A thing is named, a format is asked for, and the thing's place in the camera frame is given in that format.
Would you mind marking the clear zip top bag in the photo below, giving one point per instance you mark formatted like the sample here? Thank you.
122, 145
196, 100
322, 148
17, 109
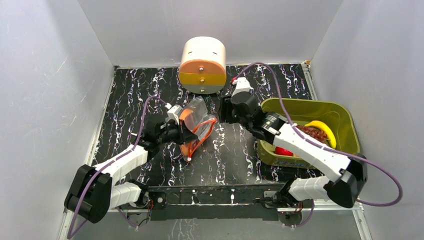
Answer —
203, 122

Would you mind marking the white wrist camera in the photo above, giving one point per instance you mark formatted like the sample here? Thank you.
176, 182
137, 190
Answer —
240, 84
173, 113

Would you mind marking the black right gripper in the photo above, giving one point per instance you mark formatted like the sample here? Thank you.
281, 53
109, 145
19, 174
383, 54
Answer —
226, 110

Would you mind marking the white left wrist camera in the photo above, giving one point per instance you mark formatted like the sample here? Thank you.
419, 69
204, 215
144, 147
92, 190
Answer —
173, 113

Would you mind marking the round pastel drawer cabinet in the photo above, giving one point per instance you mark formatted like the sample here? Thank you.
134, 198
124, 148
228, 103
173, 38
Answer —
202, 68

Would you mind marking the purple toy grape bunch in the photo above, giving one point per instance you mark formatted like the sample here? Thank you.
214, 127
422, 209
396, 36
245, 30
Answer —
315, 133

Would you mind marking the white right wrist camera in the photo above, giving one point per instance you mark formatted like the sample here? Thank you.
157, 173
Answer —
240, 84

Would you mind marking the yellow toy banana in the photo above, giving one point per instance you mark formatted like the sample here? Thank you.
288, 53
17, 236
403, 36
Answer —
322, 126

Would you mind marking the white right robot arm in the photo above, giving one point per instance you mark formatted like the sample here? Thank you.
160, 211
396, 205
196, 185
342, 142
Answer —
343, 177

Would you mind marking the olive green plastic basket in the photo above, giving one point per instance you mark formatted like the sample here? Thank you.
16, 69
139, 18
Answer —
302, 111

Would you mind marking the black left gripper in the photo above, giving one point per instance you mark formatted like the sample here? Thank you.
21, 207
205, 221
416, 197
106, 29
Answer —
184, 135

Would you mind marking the red toy apple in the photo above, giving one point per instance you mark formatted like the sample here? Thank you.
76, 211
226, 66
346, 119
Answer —
283, 152

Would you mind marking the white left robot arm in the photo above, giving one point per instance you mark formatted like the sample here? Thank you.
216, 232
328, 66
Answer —
96, 189

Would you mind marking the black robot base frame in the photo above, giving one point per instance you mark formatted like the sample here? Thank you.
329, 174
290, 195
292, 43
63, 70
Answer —
269, 202

